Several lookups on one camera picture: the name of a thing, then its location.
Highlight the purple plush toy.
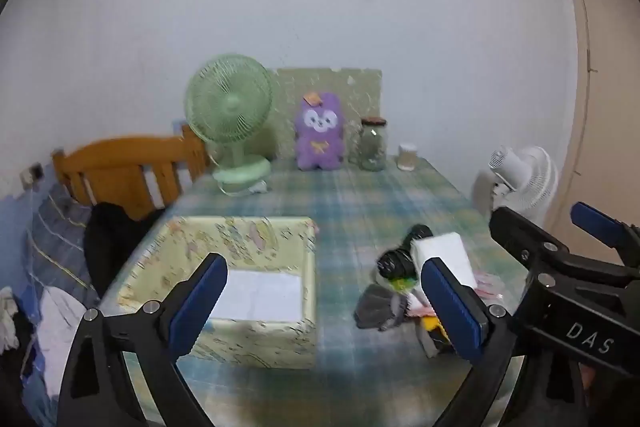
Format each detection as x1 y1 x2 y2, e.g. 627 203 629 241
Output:
294 92 346 172

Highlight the cotton swab container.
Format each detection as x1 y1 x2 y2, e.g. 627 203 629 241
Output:
397 143 419 171

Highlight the green patterned board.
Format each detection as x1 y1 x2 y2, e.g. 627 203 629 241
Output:
270 68 383 162

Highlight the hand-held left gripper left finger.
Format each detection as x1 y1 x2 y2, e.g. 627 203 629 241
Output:
59 253 229 427

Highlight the pale green fan cable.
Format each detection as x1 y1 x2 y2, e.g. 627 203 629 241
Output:
218 179 268 198

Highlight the beige cloth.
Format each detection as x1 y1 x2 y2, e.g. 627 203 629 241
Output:
404 289 435 319

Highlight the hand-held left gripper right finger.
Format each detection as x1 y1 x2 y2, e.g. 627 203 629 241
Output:
421 257 588 427

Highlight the white garment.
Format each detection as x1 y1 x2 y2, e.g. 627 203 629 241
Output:
22 286 88 408

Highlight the wall socket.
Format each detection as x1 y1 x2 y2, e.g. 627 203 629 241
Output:
20 162 45 185

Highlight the white standing fan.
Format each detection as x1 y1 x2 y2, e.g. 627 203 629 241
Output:
472 146 559 228

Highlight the black clothing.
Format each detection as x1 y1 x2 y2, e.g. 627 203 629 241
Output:
84 202 168 298

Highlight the patterned storage box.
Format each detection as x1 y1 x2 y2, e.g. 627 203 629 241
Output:
99 215 318 370

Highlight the beige door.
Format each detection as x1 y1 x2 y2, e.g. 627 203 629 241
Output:
542 0 640 248

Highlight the white paper sheet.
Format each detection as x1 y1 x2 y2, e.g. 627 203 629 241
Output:
207 269 303 323

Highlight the black plastic bag roll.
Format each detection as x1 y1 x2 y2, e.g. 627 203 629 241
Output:
376 224 435 283

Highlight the white rectangular box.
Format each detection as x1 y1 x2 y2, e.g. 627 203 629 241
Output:
411 232 478 293

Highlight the green desk fan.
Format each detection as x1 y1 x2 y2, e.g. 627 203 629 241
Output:
184 53 275 198

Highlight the blue striped blanket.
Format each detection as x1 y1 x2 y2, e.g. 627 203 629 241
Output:
0 179 101 427

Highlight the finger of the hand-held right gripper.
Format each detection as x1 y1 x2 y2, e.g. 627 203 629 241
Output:
571 202 640 268
489 206 572 279

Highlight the grey cloth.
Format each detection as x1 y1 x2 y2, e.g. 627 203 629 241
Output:
354 283 412 333

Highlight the glass jar with lid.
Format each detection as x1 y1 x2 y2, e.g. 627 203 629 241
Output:
357 117 389 172

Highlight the yellow soft item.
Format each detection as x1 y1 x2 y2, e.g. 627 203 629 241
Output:
419 316 448 339

